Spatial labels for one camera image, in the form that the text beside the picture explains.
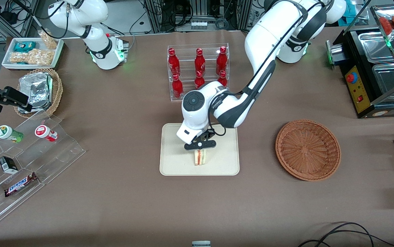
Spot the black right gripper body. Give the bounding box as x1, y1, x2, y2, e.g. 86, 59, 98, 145
0, 86, 30, 113

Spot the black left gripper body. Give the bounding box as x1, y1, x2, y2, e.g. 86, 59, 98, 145
184, 132, 217, 151

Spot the triangular sandwich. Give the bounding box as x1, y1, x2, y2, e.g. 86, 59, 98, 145
194, 149, 207, 166

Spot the cream plastic tray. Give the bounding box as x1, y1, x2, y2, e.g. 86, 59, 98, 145
159, 122, 240, 176

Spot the white rectangular snack tray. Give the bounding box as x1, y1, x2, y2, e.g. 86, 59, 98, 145
1, 37, 65, 70

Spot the tan wicker basket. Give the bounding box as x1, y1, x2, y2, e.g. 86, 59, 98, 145
14, 68, 63, 118

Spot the brown wicker basket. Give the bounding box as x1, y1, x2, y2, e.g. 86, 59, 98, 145
275, 119, 341, 181

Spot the silver foil container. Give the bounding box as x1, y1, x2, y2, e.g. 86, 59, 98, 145
18, 72, 54, 114

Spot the green lid cup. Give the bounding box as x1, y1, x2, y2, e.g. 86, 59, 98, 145
0, 125, 24, 143

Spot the red lid cup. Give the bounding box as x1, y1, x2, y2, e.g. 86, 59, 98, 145
34, 125, 59, 142

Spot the large clear peanut bag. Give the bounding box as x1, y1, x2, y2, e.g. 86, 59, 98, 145
9, 49, 54, 66

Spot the teal snack packet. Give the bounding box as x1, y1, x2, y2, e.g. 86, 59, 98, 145
13, 41, 37, 53

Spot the clear acrylic stepped shelf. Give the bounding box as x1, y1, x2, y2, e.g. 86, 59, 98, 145
0, 113, 87, 232

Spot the small black box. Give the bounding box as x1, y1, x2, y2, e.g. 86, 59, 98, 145
0, 156, 19, 174

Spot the small clear peanut bag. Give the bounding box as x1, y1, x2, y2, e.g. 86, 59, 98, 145
38, 30, 59, 50

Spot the Snickers chocolate bar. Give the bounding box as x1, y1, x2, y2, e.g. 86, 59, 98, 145
4, 172, 39, 198

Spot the clear acrylic bottle rack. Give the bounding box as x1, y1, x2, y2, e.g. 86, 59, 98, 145
167, 43, 230, 102

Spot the black food warmer machine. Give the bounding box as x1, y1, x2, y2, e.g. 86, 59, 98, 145
333, 29, 394, 119

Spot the teal cardboard box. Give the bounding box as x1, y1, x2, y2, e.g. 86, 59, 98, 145
342, 7, 358, 26

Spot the metal cylinder green ring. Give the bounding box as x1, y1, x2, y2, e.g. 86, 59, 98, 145
325, 39, 345, 70

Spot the black floor cable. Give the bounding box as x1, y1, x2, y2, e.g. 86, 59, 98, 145
298, 229, 394, 247
315, 222, 375, 247

